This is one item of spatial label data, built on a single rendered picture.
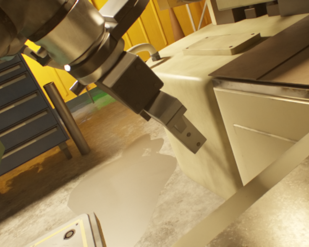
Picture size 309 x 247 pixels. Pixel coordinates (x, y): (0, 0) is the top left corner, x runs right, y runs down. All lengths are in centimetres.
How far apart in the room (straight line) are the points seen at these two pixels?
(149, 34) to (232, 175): 282
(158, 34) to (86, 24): 353
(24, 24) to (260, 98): 65
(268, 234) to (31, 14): 28
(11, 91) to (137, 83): 190
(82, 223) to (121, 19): 84
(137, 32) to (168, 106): 341
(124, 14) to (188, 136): 16
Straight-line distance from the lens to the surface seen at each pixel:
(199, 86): 103
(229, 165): 117
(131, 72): 32
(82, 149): 233
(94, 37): 33
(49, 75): 339
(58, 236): 111
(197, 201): 143
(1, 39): 31
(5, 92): 220
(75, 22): 32
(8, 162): 232
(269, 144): 91
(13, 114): 223
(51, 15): 32
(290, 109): 79
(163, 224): 139
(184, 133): 37
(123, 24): 35
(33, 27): 32
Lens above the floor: 92
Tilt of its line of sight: 23 degrees down
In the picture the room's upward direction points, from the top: 22 degrees counter-clockwise
